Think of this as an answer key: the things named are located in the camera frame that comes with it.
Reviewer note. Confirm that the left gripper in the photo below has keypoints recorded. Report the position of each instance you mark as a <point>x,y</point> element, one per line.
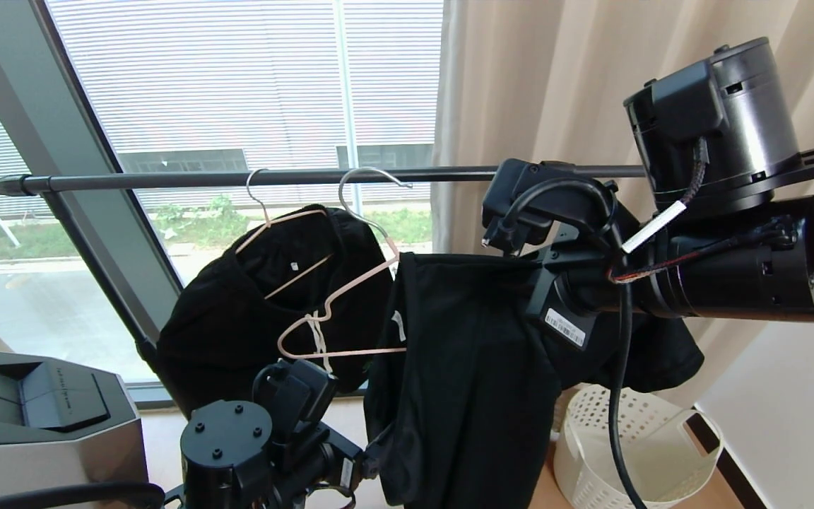
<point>322,466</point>

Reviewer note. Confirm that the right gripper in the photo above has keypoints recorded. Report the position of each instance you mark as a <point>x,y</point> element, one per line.
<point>732,276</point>

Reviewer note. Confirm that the black shorts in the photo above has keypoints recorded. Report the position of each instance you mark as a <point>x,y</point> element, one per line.
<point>237,325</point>

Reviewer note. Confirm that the black garment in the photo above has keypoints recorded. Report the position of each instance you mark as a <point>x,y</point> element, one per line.
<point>470,382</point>

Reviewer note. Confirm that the pink clothes hanger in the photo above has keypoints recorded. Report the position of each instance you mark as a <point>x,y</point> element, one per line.
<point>280,219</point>
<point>357,279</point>

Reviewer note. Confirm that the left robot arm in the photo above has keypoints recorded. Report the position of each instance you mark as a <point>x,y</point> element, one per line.
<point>39,424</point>

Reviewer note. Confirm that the white laundry basket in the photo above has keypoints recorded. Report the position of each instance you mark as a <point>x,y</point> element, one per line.
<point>591,466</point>

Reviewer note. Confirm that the black clothes rack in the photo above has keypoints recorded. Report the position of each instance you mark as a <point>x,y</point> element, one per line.
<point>167,180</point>

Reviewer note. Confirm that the window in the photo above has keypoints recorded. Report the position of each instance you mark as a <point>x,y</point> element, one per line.
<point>237,71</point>

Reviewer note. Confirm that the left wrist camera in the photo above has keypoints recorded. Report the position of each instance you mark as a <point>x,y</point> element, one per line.
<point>301,392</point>

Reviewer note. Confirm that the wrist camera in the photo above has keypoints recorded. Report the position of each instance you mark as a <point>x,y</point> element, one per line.
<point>520,198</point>
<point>301,392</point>

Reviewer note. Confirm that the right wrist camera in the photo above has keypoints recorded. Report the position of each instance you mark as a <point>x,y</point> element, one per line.
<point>520,198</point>

